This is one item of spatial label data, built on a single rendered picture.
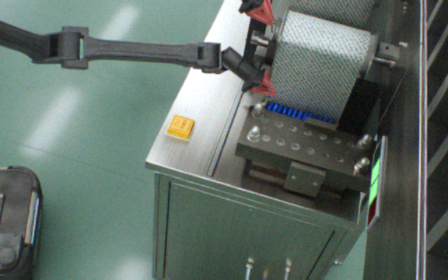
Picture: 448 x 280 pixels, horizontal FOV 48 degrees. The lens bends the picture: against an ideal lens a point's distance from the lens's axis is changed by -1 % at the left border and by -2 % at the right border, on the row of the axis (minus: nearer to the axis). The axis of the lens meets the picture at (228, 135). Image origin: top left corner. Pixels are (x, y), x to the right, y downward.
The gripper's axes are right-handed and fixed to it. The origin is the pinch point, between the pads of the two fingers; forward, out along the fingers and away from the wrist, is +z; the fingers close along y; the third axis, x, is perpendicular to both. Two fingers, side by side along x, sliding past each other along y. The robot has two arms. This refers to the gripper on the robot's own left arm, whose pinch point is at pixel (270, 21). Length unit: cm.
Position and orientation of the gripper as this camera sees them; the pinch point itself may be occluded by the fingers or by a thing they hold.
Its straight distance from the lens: 150.0
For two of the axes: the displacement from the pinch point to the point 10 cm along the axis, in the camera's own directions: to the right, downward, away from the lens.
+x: 7.2, -3.1, -6.2
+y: -2.9, 6.8, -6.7
